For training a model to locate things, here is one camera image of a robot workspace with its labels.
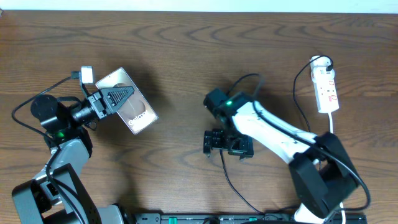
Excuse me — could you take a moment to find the Galaxy S25 Ultra smartphone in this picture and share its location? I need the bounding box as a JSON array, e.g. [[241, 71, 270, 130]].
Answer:
[[96, 67, 159, 134]]

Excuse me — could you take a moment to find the black charging cable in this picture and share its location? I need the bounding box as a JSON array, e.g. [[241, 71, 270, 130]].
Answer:
[[218, 54, 335, 215]]

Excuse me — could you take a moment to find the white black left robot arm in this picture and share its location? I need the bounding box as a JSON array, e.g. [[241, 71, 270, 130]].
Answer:
[[12, 86, 136, 223]]

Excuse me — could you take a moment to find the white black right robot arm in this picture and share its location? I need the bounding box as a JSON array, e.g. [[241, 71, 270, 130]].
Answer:
[[203, 88, 361, 223]]

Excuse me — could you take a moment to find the white usb charger adapter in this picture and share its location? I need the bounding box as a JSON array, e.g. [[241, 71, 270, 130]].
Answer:
[[310, 55, 335, 83]]

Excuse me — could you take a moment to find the white power strip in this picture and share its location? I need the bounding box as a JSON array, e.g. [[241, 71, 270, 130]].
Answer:
[[313, 79, 340, 114]]

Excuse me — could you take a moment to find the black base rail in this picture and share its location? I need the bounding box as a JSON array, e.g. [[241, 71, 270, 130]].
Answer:
[[133, 212, 368, 224]]

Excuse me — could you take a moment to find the white power strip cord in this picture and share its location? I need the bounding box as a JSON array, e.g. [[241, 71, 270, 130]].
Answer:
[[327, 112, 346, 224]]

